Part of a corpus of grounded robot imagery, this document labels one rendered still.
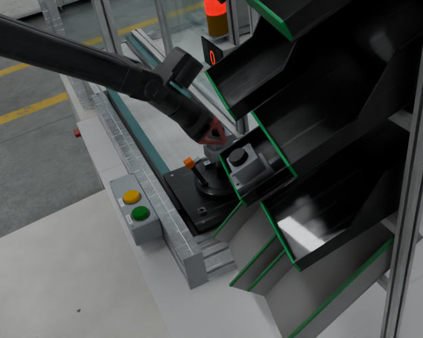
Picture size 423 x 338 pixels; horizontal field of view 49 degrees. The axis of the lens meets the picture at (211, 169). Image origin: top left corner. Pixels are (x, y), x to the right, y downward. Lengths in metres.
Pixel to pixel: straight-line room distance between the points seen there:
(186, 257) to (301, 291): 0.29
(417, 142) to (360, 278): 0.24
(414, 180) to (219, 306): 0.58
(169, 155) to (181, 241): 0.40
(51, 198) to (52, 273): 1.76
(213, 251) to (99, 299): 0.28
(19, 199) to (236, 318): 2.23
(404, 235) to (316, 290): 0.21
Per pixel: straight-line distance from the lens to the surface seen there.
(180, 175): 1.18
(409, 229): 0.62
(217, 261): 1.03
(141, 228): 1.09
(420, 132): 0.53
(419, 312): 1.03
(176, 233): 1.04
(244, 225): 0.93
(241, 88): 0.68
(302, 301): 0.80
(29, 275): 1.24
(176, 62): 0.91
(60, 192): 2.95
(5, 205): 3.05
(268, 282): 0.84
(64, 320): 1.10
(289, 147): 0.56
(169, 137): 1.43
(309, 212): 0.68
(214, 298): 1.03
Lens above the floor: 1.68
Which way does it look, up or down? 37 degrees down
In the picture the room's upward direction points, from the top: 10 degrees counter-clockwise
